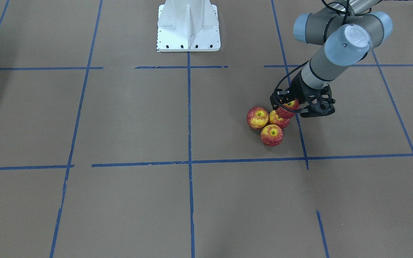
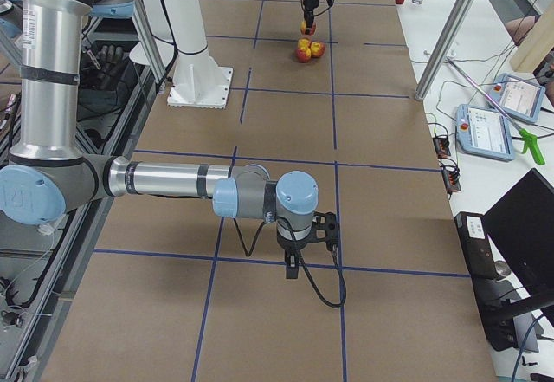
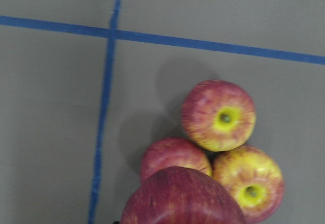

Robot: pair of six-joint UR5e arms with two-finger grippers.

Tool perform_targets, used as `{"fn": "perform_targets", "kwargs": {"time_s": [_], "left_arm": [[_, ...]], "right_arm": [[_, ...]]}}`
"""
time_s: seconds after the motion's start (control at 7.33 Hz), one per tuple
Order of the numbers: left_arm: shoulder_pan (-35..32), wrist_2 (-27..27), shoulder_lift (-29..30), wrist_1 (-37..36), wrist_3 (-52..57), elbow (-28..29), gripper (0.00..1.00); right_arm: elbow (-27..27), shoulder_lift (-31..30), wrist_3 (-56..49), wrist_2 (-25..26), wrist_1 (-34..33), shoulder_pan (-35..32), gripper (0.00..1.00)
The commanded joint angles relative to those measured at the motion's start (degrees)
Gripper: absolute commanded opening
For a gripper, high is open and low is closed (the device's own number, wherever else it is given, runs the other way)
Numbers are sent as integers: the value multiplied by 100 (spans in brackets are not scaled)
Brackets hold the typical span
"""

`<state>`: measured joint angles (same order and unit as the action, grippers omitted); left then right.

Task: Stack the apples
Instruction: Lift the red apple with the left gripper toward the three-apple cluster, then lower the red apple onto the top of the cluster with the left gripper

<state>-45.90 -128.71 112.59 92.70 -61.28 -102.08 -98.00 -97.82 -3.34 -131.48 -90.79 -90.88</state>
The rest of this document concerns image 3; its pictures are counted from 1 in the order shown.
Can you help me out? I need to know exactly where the red yellow back apple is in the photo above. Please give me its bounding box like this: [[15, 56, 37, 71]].
[[181, 80, 256, 152]]

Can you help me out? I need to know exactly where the red yellow front apple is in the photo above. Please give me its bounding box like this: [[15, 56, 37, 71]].
[[140, 137, 212, 182]]

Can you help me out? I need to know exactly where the red yellow lone apple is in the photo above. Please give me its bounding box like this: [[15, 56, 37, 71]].
[[120, 167, 247, 224]]

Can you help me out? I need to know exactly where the red yellow right apple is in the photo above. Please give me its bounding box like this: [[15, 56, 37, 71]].
[[212, 145, 284, 223]]

